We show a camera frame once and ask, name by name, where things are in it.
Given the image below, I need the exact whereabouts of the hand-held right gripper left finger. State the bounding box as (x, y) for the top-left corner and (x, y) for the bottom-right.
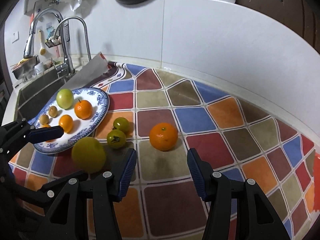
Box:
(35, 148), (137, 240)

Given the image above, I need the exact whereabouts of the steel basin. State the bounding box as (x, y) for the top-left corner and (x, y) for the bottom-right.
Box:
(12, 55), (40, 80)

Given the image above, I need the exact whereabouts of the white plastic sheet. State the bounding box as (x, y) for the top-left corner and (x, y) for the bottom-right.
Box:
(66, 52), (112, 90)

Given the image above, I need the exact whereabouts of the colourful diamond pattern mat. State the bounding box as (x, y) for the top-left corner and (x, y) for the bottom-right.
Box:
(7, 61), (320, 240)

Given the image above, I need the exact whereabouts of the blue rimmed white plate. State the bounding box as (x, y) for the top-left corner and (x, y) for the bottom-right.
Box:
(32, 87), (110, 155)

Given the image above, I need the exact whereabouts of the green apple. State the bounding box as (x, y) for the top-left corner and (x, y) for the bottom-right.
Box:
(56, 88), (75, 110)

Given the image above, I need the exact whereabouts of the chrome pull-down faucet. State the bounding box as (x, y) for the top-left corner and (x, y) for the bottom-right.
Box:
(23, 8), (75, 77)

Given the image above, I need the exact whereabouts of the dark wooden cabinet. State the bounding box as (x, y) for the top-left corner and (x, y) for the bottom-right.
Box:
(185, 0), (320, 49)

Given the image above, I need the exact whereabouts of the small green tomato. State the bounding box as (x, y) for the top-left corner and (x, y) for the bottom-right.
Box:
(107, 129), (127, 149)
(113, 117), (130, 133)

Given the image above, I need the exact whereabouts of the small smooth orange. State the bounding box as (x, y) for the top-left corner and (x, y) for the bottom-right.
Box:
(41, 124), (57, 143)
(59, 114), (74, 134)

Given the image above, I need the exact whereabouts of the orange mandarin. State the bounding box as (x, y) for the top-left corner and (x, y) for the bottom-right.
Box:
(149, 122), (178, 152)
(74, 99), (94, 120)

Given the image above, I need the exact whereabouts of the steel kitchen sink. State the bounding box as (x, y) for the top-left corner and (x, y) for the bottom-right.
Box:
(15, 66), (75, 115)

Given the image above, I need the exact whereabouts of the yellow dish brush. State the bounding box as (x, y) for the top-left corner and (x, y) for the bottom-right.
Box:
(38, 29), (47, 56)

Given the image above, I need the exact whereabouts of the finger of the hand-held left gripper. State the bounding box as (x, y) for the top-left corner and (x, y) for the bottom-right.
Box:
(0, 119), (64, 155)
(36, 170), (90, 205)

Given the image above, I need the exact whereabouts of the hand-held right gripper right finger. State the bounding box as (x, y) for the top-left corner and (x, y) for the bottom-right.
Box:
(187, 148), (292, 240)

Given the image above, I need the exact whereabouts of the black wire basket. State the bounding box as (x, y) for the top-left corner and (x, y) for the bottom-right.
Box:
(45, 24), (70, 48)

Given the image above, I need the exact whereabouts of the yellow-green apple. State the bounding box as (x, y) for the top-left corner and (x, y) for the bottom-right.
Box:
(71, 137), (107, 174)

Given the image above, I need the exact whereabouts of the thin chrome gooseneck faucet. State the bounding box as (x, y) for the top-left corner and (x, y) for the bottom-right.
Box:
(54, 17), (92, 63)

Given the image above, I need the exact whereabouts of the red mat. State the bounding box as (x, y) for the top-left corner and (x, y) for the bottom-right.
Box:
(312, 152), (320, 214)

